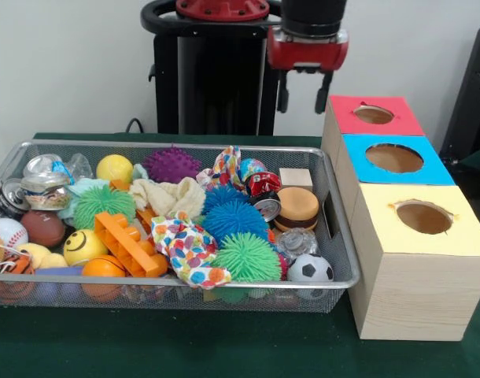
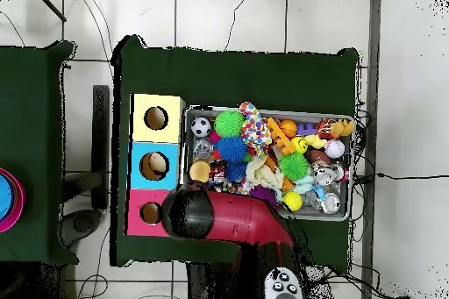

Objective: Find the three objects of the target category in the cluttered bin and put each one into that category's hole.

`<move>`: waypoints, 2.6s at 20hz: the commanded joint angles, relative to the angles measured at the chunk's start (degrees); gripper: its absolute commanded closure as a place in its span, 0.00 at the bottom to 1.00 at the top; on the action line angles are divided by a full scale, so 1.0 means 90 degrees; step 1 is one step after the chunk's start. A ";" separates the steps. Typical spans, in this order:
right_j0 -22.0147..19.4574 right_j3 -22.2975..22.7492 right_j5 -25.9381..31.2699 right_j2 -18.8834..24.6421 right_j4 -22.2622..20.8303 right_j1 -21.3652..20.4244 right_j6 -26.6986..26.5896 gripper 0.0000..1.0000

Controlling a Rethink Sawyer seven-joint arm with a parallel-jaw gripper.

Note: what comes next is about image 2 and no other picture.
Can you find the black and white soccer ball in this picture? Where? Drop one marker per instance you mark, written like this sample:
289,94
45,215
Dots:
201,126

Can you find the white baseball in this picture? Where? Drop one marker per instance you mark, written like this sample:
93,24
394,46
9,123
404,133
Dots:
334,148

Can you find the stacked pink and blue bowls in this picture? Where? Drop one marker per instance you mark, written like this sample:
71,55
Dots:
10,200

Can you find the orange toy building brick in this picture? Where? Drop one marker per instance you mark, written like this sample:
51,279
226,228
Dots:
280,137

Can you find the green spiky rubber ball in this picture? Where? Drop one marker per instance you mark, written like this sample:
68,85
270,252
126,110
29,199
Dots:
229,123
293,166

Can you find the purple spiky ball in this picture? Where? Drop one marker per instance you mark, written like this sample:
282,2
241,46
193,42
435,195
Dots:
261,192

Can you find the yellow smiley face ball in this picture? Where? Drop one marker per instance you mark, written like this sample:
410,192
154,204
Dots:
299,145

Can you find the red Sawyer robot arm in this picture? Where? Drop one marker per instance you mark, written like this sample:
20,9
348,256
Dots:
238,218

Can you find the dark green table cloth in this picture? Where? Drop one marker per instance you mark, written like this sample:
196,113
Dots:
31,102
245,78

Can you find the black tripod leg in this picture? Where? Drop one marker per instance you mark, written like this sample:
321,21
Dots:
49,4

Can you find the wooden box with three holes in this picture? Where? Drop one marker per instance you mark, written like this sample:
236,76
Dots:
140,130

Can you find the blue spiky rubber ball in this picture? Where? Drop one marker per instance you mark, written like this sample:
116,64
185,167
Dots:
231,149

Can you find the shallow metal mesh bin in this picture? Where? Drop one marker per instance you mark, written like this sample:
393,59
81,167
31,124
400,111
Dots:
305,213

